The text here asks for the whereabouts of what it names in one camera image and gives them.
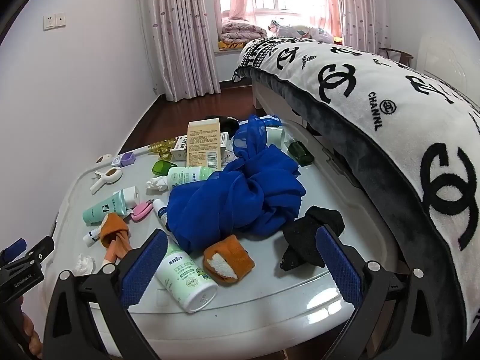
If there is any small white carton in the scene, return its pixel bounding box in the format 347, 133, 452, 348
219, 132, 236, 164

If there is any blue and white box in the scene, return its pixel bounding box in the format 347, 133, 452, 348
240, 116, 282, 128

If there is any person's left hand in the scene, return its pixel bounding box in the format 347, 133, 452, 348
19, 295, 44, 359

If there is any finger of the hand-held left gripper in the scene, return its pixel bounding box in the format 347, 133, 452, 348
0, 236, 55, 271

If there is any black sock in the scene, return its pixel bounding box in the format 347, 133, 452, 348
279, 206, 346, 271

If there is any white bed frame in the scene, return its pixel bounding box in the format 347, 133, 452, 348
250, 77, 362, 190

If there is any white box with dark stripe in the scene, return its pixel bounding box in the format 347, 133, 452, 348
172, 135, 189, 162

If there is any pink patterned curtain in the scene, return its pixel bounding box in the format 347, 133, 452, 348
333, 0, 391, 59
149, 0, 222, 102

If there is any white clip with brown spot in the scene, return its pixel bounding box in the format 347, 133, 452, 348
90, 166, 123, 194

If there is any white bottle with green cap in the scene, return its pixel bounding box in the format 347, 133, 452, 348
167, 166, 218, 192

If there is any yellow hair claw clip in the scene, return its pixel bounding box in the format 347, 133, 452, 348
148, 137, 181, 160

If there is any wooden chair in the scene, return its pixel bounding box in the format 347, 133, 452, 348
378, 47, 414, 69

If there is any large white green-label bottle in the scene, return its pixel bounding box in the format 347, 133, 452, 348
154, 243, 219, 313

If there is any beige cardboard box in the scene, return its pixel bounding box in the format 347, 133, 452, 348
186, 118, 222, 170

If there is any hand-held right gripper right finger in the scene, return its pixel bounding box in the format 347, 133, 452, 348
316, 225, 434, 360

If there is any stack of folded quilts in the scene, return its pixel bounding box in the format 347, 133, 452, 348
218, 17, 269, 50

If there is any mint green tube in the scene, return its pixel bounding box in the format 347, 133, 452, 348
82, 190, 129, 226

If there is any blue sheer scarf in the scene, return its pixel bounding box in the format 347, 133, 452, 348
166, 114, 306, 254

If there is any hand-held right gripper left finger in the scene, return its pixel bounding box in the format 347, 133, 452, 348
43, 229, 168, 360

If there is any colourful bedding pile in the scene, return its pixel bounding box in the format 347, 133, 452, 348
267, 18, 334, 44

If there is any small white spray bottle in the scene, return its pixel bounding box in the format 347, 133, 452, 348
152, 199, 170, 229

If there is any small purple box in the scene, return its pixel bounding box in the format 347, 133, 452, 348
112, 151, 136, 167

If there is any green translucent cap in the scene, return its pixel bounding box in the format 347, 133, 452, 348
152, 160, 178, 176

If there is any black and white printed blanket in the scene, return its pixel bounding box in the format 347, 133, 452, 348
233, 37, 480, 349

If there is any white jar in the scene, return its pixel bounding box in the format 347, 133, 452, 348
265, 127, 286, 147

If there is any white headboard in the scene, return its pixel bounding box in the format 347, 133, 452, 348
415, 33, 480, 96

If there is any orange sock with white sole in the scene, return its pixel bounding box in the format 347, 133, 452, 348
203, 234, 256, 286

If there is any crumpled white tissue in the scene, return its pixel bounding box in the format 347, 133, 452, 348
145, 177, 170, 193
73, 254, 99, 276

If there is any black cloth item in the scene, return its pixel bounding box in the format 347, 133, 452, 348
204, 115, 241, 136

